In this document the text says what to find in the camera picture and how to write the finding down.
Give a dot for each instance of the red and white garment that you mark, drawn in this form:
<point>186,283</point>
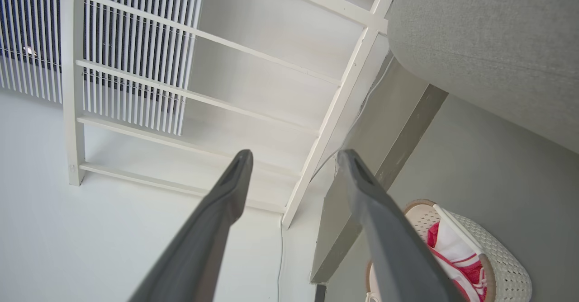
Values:
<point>452,243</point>

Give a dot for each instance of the grey fabric sofa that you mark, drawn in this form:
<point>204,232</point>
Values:
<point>488,44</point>

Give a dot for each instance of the white vertical slat grille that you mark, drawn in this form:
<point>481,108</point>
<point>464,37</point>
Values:
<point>135,44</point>

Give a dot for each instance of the white wooden railing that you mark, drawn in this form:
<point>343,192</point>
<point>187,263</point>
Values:
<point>72,112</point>

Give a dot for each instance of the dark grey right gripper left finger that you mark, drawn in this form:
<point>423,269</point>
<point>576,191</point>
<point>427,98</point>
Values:
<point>203,238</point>

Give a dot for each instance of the white perforated laundry basket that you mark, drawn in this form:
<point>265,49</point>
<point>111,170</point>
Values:
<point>506,266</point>

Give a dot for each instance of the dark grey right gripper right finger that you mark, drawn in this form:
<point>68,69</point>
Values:
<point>393,247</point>

